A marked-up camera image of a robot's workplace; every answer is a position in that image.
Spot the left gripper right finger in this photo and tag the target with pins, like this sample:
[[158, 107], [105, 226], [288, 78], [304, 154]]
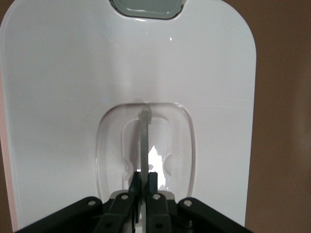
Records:
[[160, 213]]

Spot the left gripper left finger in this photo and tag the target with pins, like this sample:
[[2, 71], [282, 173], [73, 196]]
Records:
[[116, 213]]

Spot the white box lid grey latches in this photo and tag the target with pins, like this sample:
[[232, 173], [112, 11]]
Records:
[[73, 72]]

